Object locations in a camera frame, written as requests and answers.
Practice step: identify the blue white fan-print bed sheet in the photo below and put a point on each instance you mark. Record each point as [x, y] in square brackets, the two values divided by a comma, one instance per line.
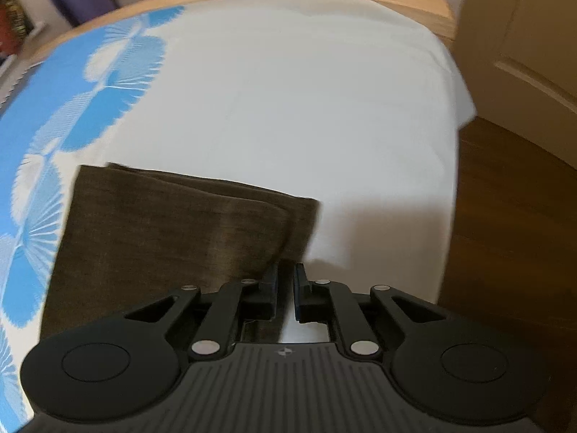
[293, 121]

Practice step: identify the beige door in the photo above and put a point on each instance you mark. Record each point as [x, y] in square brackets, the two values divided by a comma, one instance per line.
[518, 18]

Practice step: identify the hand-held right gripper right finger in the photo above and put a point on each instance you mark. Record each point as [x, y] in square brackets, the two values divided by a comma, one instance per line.
[309, 297]

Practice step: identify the dark red cushion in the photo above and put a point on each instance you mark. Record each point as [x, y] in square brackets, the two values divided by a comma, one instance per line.
[11, 22]

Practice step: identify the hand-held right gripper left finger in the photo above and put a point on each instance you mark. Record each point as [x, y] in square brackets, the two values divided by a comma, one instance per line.
[263, 293]

